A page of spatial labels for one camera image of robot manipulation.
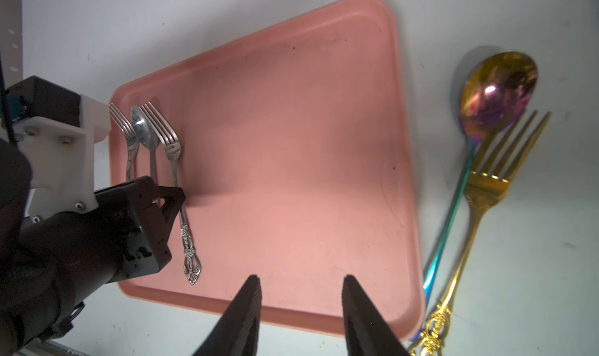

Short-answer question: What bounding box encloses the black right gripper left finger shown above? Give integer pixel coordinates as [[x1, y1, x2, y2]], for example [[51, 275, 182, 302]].
[[194, 275, 262, 356]]

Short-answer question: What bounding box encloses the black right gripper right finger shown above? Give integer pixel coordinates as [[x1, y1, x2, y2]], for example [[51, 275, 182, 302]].
[[342, 275, 409, 356]]

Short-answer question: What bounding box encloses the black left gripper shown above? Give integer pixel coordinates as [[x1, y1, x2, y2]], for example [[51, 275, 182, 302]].
[[95, 177, 186, 283]]

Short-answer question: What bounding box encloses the ornate silver fork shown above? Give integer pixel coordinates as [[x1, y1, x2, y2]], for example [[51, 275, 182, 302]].
[[140, 102, 202, 285]]

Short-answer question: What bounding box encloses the white handled steel spoon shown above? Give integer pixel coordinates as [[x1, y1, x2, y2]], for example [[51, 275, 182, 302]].
[[130, 106, 158, 184]]

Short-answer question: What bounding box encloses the patterned handle steel fork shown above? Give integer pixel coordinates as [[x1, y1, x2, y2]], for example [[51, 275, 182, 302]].
[[109, 103, 139, 182]]

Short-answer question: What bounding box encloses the pink plastic tray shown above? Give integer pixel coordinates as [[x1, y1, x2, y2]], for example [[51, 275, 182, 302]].
[[111, 0, 425, 340]]

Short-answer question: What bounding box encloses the gold fork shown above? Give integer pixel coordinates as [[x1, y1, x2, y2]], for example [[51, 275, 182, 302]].
[[408, 111, 552, 355]]

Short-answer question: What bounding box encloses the gold spoon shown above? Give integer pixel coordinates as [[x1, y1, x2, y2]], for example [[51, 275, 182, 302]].
[[409, 50, 539, 343]]

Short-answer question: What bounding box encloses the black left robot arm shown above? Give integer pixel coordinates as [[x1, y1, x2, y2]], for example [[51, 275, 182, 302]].
[[1, 142, 185, 355]]

